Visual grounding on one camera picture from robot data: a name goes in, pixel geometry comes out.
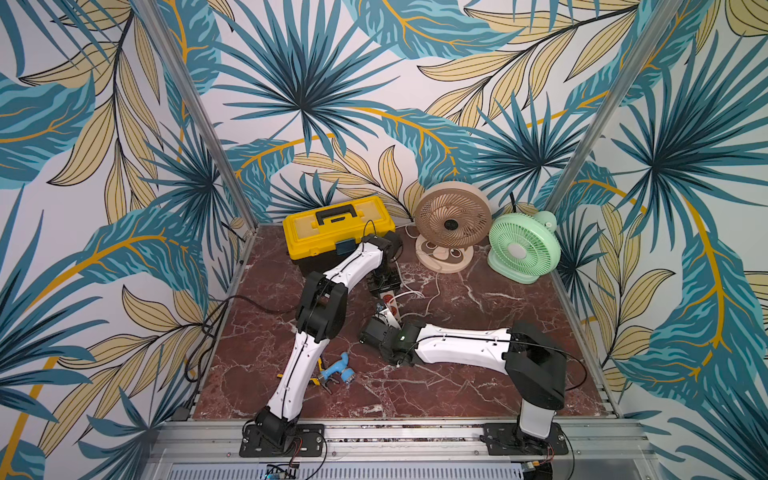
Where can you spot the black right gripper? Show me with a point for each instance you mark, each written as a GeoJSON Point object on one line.
{"type": "Point", "coordinates": [372, 330]}

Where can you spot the yellow black pliers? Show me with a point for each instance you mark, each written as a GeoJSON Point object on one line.
{"type": "Point", "coordinates": [317, 369]}

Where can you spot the aluminium front rail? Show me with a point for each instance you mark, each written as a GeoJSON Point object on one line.
{"type": "Point", "coordinates": [584, 448]}

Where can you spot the yellow black toolbox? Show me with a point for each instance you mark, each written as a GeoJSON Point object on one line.
{"type": "Point", "coordinates": [319, 239]}

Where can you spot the green desk fan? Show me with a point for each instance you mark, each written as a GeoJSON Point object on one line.
{"type": "Point", "coordinates": [524, 247]}

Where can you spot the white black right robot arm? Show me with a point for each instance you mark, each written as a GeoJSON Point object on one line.
{"type": "Point", "coordinates": [533, 363]}

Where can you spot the beige red power strip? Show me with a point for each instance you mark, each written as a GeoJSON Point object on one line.
{"type": "Point", "coordinates": [391, 311]}

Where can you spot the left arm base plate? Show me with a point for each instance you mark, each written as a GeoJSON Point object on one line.
{"type": "Point", "coordinates": [303, 440]}

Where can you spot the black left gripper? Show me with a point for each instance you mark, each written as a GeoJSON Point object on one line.
{"type": "Point", "coordinates": [393, 285]}

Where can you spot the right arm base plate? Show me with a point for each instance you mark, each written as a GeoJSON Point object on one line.
{"type": "Point", "coordinates": [508, 439]}

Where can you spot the beige raccoon desk fan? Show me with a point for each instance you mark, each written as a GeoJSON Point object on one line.
{"type": "Point", "coordinates": [451, 218]}

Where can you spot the blue plastic pipe fitting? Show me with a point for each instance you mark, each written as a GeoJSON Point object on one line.
{"type": "Point", "coordinates": [340, 368]}

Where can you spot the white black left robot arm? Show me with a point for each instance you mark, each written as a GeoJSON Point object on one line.
{"type": "Point", "coordinates": [320, 317]}

